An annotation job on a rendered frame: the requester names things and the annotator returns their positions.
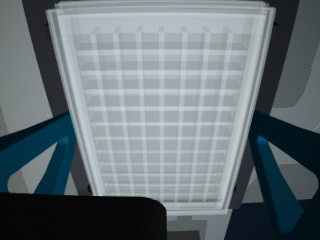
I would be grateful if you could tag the blue bin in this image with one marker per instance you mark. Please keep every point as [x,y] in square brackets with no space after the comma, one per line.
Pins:
[250,222]

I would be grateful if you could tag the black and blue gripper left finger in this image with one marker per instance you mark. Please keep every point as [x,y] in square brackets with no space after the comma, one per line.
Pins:
[19,148]

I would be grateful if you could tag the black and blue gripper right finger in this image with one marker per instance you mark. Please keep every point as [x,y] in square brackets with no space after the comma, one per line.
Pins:
[282,208]

